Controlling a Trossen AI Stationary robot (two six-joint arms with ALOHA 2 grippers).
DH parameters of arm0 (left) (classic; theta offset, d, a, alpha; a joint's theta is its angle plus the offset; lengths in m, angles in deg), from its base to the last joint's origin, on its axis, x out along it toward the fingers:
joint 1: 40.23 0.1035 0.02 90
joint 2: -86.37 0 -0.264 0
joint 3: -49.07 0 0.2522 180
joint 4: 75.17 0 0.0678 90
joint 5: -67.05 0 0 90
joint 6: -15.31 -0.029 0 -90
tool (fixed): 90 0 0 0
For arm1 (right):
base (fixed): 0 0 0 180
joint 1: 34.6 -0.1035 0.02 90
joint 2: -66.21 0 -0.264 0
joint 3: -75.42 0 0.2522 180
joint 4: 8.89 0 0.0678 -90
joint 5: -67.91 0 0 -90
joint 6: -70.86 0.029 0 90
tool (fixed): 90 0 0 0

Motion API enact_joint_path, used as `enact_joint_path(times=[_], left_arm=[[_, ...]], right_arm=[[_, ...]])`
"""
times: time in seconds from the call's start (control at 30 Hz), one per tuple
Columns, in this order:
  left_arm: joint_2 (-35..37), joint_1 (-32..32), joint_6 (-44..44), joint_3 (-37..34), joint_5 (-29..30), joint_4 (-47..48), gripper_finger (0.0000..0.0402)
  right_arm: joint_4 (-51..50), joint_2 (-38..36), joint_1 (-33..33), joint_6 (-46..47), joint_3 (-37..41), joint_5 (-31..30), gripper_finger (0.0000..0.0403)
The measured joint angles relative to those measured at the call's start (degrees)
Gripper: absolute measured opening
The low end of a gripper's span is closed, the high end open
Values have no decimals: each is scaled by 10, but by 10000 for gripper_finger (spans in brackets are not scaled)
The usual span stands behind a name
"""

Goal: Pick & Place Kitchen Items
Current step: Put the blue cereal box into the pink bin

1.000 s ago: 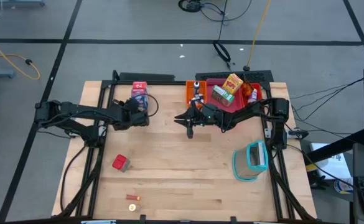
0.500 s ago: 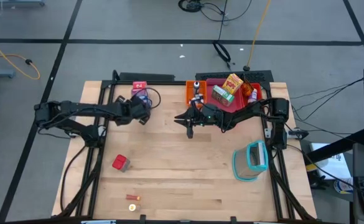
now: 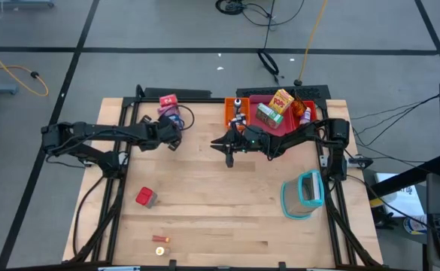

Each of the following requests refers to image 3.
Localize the red Froot Loops cereal box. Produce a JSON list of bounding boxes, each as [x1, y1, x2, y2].
[[159, 93, 178, 108]]

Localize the black flat panel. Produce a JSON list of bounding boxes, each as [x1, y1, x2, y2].
[[143, 87, 212, 100]]

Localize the black hanging cables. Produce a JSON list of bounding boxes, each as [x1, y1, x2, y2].
[[256, 0, 281, 86]]

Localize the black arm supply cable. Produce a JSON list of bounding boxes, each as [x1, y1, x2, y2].
[[71, 175, 107, 258]]

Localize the pink plastic bin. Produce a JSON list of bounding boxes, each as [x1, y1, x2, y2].
[[248, 94, 296, 137]]

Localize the black aluminium table frame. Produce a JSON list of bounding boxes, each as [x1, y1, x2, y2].
[[68, 84, 384, 270]]

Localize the yellow Corn Pops cereal box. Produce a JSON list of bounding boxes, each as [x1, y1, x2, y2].
[[268, 88, 295, 115]]

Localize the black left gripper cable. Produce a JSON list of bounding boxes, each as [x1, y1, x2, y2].
[[174, 104, 196, 132]]

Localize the blue Frosted Flakes cereal box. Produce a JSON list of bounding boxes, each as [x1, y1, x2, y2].
[[166, 114, 186, 129]]

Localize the long yellow cable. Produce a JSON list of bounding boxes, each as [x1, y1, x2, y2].
[[296, 0, 329, 86]]

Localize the yellow looped cable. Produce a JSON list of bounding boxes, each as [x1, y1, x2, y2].
[[0, 39, 50, 98]]

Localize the orange plastic basket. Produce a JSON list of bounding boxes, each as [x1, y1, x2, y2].
[[224, 96, 251, 131]]

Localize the red plastic basket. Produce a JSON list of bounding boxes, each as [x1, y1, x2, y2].
[[289, 99, 318, 125]]

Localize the green cereal box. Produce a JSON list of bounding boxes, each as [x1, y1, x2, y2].
[[256, 103, 284, 129]]

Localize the black perforated panel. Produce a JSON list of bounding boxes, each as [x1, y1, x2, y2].
[[235, 84, 332, 101]]

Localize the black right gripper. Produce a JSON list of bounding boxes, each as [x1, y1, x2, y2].
[[210, 126, 273, 169]]

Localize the white paper sheet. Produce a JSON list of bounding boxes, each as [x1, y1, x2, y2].
[[373, 172, 426, 218]]

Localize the thin black cables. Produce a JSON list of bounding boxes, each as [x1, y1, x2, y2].
[[350, 93, 440, 137]]

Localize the coiled black cable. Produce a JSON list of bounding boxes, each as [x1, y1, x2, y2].
[[214, 0, 307, 28]]

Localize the teal metal box grater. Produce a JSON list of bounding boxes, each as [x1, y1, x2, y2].
[[281, 169, 325, 221]]

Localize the tin with red lid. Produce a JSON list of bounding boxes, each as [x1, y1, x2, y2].
[[135, 187, 159, 209]]

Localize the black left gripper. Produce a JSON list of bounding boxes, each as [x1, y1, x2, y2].
[[153, 114, 183, 152]]

